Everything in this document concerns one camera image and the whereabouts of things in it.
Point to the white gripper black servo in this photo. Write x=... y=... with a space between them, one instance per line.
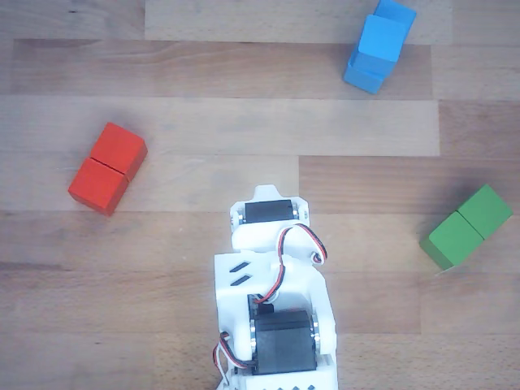
x=268 y=212

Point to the small blue cube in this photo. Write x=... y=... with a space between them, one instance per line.
x=382 y=38

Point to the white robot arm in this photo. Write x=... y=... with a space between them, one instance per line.
x=300 y=284

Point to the long blue block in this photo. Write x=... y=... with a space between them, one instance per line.
x=365 y=84

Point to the long red block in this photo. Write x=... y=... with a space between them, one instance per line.
x=107 y=168

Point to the long green block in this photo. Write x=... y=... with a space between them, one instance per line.
x=463 y=229

